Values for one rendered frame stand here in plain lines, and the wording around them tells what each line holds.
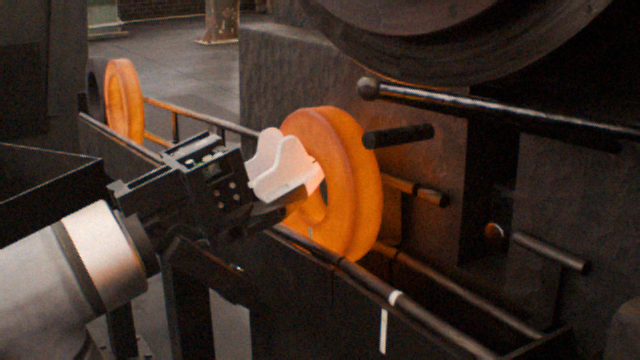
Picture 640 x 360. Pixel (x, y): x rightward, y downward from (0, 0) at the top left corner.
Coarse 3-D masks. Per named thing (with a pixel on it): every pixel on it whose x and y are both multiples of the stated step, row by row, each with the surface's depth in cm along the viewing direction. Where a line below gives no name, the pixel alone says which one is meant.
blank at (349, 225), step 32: (288, 128) 67; (320, 128) 62; (352, 128) 62; (320, 160) 63; (352, 160) 60; (352, 192) 59; (288, 224) 70; (320, 224) 65; (352, 224) 60; (352, 256) 63
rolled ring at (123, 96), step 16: (112, 64) 124; (128, 64) 122; (112, 80) 128; (128, 80) 119; (112, 96) 131; (128, 96) 119; (112, 112) 132; (128, 112) 119; (112, 128) 131; (128, 128) 120; (144, 128) 122
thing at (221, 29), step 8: (208, 0) 710; (216, 0) 710; (224, 0) 715; (232, 0) 720; (208, 8) 713; (216, 8) 713; (224, 8) 718; (232, 8) 723; (208, 16) 717; (216, 16) 716; (224, 16) 721; (232, 16) 726; (208, 24) 720; (216, 24) 718; (224, 24) 724; (232, 24) 729; (208, 32) 717; (216, 32) 711; (224, 32) 727; (232, 32) 732; (200, 40) 730; (208, 40) 704; (216, 40) 717; (224, 40) 726; (232, 40) 724
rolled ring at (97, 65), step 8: (96, 56) 139; (104, 56) 139; (88, 64) 141; (96, 64) 135; (104, 64) 136; (88, 72) 143; (96, 72) 135; (104, 72) 135; (88, 80) 144; (96, 80) 136; (104, 80) 134; (88, 88) 146; (96, 88) 147; (104, 88) 134; (88, 96) 147; (96, 96) 147; (104, 96) 134; (88, 104) 148; (96, 104) 147; (104, 104) 134; (96, 112) 147; (104, 112) 135; (104, 120) 136
